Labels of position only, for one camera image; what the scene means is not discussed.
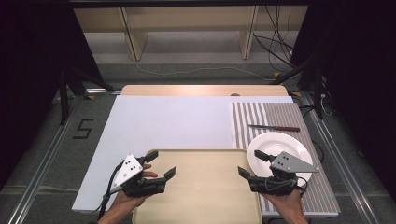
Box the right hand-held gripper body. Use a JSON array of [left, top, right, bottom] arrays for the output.
[[247, 150, 319, 197]]

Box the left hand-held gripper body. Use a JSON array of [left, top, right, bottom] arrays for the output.
[[110, 153, 166, 198]]

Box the person's right hand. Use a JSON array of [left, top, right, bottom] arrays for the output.
[[261, 189, 304, 219]]

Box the person's left hand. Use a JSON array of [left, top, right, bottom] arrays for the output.
[[106, 163, 159, 218]]

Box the white round plate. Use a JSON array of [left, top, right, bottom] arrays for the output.
[[247, 132, 314, 189]]

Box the wooden cutting board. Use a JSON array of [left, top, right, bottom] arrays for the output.
[[132, 148, 263, 224]]

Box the white board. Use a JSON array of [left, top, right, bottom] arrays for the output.
[[71, 94, 294, 214]]

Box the grey striped placemat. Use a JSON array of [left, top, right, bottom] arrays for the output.
[[230, 101, 341, 217]]

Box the wooden table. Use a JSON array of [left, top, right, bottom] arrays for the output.
[[120, 84, 290, 97]]

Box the black stand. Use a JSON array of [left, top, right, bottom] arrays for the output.
[[57, 60, 117, 126], [269, 50, 326, 120]]

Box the dark curtain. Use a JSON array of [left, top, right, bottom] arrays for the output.
[[290, 0, 396, 200], [0, 0, 104, 190]]

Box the light wooden bench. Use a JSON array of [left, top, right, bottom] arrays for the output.
[[72, 5, 310, 62]]

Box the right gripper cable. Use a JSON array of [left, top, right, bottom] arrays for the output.
[[263, 175, 309, 198]]

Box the knife with brown handle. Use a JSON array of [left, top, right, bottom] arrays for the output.
[[247, 123, 302, 133]]

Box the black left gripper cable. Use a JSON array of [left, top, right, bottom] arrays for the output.
[[96, 160, 125, 221]]

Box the metal floor rail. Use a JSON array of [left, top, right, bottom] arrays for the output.
[[298, 91, 382, 224], [7, 94, 86, 224]]

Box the bundle of black cables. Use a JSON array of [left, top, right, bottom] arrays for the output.
[[252, 5, 302, 74]]

